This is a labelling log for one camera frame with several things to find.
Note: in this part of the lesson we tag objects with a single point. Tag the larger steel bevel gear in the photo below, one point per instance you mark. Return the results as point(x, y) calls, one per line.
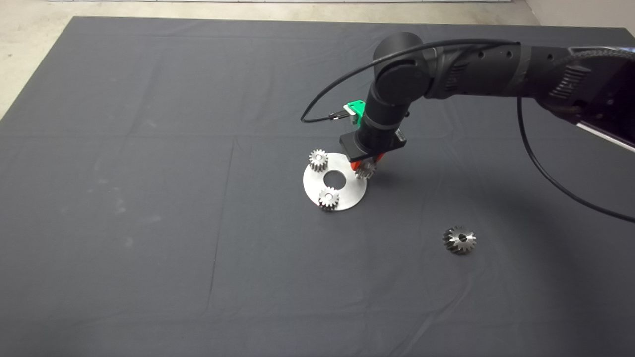
point(454, 244)

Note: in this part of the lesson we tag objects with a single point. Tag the small silver camera box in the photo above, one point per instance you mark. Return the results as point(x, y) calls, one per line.
point(351, 116)

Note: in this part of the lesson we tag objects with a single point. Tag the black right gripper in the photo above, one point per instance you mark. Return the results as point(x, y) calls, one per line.
point(353, 148)

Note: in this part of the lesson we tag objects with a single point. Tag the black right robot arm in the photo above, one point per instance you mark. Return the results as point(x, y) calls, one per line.
point(471, 69)

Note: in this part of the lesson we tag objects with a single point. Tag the bright green camera mount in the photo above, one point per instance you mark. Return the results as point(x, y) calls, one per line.
point(358, 106)

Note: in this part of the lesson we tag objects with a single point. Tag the dark grey table cloth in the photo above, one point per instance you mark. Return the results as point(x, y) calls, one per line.
point(149, 198)

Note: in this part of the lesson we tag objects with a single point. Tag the round metal plate with hole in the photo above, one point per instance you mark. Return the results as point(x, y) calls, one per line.
point(347, 198)

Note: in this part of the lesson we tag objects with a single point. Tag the small dark steel gear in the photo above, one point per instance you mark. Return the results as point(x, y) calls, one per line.
point(365, 170)

